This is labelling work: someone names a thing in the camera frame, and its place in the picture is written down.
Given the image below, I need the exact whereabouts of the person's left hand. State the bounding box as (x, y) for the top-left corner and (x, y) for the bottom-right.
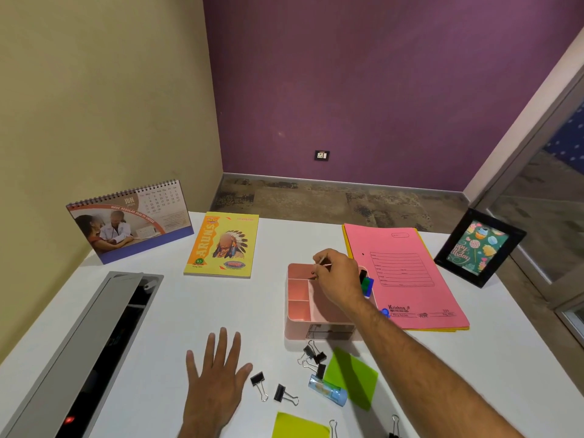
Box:
(184, 327), (254, 434)

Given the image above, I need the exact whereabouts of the person's right hand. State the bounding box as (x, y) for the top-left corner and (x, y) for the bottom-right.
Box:
(311, 248), (367, 311)

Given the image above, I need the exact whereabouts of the person's left forearm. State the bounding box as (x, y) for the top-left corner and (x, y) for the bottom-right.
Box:
(177, 423), (222, 438)

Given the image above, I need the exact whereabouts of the person's right forearm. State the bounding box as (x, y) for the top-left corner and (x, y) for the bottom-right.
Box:
(344, 298), (525, 438)

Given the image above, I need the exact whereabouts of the pink desk organizer box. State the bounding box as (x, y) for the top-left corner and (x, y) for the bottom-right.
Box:
(285, 262), (379, 341)

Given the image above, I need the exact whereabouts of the clear organizer drawer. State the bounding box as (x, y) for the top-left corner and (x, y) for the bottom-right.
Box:
(306, 324), (356, 341)

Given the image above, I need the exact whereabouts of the yellow-green sticky note pad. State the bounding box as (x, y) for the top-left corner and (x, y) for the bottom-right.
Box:
(272, 412), (331, 438)

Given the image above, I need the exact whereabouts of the clear blue plastic container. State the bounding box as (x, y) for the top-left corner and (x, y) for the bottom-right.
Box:
(308, 374), (348, 408)

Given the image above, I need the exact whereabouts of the pink file folder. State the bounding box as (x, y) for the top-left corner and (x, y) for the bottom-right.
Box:
(343, 223), (471, 331)

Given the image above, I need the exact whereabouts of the yellow notebook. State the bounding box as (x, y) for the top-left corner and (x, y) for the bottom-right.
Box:
(183, 211), (260, 279)

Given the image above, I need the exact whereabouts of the green sticky note pad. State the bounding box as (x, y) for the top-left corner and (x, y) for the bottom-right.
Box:
(323, 347), (379, 411)

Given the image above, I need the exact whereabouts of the spiral desk calendar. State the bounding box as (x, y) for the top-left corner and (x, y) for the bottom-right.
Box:
(66, 179), (195, 265)

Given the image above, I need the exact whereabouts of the grey cable tray lid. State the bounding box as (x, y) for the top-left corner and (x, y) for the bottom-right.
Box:
(0, 271), (164, 438)

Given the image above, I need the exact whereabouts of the black picture frame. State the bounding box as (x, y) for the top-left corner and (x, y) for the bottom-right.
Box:
(433, 208), (527, 289)

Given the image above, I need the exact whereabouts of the glass door with frame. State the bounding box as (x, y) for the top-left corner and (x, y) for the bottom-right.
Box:
(463, 27), (584, 349)

